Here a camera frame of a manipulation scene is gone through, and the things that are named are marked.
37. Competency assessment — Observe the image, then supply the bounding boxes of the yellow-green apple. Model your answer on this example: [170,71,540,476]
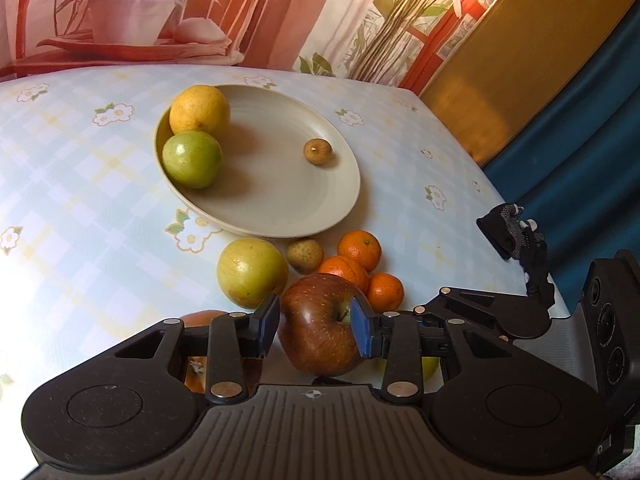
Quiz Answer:
[216,237,288,309]

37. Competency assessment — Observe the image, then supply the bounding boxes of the dark red apple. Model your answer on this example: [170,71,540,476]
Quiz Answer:
[279,273,363,377]

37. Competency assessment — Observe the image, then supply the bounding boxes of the orange tangerine back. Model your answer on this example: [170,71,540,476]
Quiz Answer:
[336,230,382,273]

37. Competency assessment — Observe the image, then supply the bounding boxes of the orange tangerine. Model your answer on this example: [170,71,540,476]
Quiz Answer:
[318,256,369,294]
[336,230,382,273]
[367,273,405,313]

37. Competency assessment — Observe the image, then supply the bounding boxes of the green apple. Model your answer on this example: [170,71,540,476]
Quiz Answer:
[421,356,439,382]
[162,130,222,190]

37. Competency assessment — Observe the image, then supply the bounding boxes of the brown longan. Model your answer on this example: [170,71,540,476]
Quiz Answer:
[285,238,324,275]
[303,138,333,166]

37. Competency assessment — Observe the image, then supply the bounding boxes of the yellow lemon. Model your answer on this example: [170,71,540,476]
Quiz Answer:
[169,84,231,136]

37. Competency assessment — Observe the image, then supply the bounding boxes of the bright red apple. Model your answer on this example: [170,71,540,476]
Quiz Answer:
[181,310,262,394]

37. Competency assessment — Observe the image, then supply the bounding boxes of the orange tangerine front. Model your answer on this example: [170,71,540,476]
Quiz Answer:
[367,273,405,313]

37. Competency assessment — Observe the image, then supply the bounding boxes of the black glove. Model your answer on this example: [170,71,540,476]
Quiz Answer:
[476,203,555,308]

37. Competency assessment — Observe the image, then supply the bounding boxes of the orange tangerine middle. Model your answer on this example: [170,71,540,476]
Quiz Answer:
[318,256,369,294]

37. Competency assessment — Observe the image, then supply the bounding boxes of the floral checked tablecloth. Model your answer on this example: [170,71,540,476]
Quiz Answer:
[1,65,525,479]

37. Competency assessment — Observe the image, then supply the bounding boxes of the teal curtain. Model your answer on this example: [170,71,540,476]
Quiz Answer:
[484,4,639,309]

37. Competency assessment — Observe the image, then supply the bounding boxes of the beige round plate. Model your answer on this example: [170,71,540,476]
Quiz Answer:
[164,84,361,238]

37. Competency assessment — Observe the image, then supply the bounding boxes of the yellow wooden board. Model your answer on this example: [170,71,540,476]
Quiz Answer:
[421,0,636,166]

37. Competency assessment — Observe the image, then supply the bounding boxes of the printed room backdrop curtain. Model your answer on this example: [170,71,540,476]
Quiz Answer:
[1,0,495,92]

